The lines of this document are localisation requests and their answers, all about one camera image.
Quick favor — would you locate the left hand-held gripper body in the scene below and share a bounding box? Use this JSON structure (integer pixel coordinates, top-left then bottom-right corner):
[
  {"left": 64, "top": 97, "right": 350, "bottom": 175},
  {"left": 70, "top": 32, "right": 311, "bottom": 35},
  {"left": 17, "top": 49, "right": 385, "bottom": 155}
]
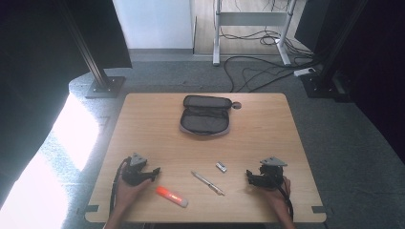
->
[{"left": 121, "top": 152, "right": 151, "bottom": 187}]

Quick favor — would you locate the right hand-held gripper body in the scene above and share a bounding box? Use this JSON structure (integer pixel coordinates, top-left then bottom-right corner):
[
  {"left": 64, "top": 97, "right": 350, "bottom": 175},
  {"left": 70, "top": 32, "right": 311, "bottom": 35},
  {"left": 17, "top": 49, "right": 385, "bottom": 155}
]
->
[{"left": 251, "top": 156, "right": 288, "bottom": 191}]

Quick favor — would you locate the orange highlighter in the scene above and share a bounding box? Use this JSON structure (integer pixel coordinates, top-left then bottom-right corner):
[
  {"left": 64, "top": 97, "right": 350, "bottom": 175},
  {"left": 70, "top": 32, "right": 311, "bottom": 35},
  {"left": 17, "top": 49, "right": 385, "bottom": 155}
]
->
[{"left": 155, "top": 185, "right": 190, "bottom": 209}]

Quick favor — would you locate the clear ballpoint pen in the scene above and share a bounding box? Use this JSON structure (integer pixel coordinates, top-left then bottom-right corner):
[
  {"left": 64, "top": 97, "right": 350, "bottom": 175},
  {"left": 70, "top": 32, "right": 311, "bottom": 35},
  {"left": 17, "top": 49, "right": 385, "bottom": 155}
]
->
[{"left": 190, "top": 170, "right": 226, "bottom": 197}]

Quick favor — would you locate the grey pencil case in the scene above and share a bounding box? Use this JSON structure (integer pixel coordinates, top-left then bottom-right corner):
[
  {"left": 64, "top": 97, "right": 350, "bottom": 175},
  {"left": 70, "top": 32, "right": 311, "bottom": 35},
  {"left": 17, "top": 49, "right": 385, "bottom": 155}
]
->
[{"left": 179, "top": 94, "right": 234, "bottom": 137}]

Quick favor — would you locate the person's right hand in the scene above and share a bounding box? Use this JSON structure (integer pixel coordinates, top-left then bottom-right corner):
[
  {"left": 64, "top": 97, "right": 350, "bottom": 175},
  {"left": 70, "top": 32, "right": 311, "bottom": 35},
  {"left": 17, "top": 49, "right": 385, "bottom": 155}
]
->
[{"left": 258, "top": 176, "right": 292, "bottom": 206}]

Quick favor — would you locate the person's left hand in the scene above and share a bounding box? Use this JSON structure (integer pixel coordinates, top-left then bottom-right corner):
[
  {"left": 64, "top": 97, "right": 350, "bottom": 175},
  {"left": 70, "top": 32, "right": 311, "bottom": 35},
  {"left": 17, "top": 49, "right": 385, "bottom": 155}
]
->
[{"left": 113, "top": 176, "right": 154, "bottom": 208}]

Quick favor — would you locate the white power strip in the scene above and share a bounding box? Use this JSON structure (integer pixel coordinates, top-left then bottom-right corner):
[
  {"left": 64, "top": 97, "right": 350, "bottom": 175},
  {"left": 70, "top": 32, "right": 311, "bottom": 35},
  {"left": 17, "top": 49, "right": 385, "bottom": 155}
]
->
[{"left": 292, "top": 67, "right": 317, "bottom": 78}]

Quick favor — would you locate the black metal stand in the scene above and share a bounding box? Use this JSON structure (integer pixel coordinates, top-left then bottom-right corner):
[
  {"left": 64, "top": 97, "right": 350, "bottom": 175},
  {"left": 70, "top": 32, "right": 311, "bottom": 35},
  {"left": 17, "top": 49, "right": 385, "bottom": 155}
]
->
[
  {"left": 300, "top": 0, "right": 371, "bottom": 99},
  {"left": 54, "top": 0, "right": 127, "bottom": 100}
]

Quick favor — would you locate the dark curtain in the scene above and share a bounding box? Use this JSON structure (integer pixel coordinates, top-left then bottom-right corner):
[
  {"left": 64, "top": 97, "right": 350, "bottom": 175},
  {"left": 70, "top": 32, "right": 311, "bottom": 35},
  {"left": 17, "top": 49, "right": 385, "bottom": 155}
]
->
[
  {"left": 0, "top": 0, "right": 134, "bottom": 204},
  {"left": 293, "top": 0, "right": 405, "bottom": 165}
]

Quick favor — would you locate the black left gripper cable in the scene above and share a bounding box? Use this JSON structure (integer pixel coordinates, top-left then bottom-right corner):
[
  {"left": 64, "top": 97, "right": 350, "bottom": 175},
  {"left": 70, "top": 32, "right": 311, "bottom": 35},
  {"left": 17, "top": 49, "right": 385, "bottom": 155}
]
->
[{"left": 108, "top": 156, "right": 132, "bottom": 218}]

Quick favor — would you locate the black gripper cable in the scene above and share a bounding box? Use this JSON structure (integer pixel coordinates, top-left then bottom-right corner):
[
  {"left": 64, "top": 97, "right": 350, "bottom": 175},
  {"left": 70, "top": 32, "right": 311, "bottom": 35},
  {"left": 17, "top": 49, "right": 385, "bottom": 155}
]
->
[
  {"left": 108, "top": 156, "right": 132, "bottom": 218},
  {"left": 276, "top": 183, "right": 295, "bottom": 221}
]

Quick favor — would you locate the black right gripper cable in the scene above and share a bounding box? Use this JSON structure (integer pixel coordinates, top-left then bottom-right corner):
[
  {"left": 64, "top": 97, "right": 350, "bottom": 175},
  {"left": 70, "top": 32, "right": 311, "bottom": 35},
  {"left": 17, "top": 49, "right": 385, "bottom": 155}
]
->
[{"left": 276, "top": 183, "right": 295, "bottom": 221}]

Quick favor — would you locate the black floor cable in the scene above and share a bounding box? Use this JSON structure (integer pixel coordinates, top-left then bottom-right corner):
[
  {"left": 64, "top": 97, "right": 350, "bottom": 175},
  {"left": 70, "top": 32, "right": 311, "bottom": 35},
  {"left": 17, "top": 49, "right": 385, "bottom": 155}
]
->
[{"left": 223, "top": 55, "right": 319, "bottom": 94}]

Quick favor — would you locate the bundle of floor cables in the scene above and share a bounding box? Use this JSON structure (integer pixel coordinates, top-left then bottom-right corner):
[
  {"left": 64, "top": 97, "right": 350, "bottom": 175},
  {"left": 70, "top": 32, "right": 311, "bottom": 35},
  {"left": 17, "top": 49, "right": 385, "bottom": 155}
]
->
[{"left": 219, "top": 28, "right": 315, "bottom": 59}]

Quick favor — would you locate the white desk frame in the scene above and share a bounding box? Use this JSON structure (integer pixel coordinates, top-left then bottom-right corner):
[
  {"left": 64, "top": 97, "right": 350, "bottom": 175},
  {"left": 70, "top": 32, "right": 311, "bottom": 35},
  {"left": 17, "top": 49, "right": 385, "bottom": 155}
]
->
[{"left": 212, "top": 0, "right": 299, "bottom": 67}]

